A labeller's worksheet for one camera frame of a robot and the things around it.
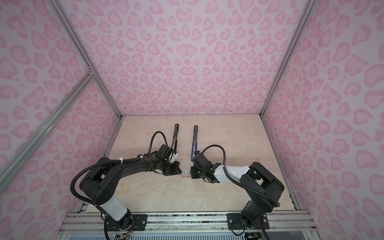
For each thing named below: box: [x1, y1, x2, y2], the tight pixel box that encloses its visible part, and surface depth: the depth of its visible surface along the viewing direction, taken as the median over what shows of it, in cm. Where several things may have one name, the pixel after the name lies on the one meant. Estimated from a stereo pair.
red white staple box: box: [180, 169, 192, 177], surface depth 90 cm
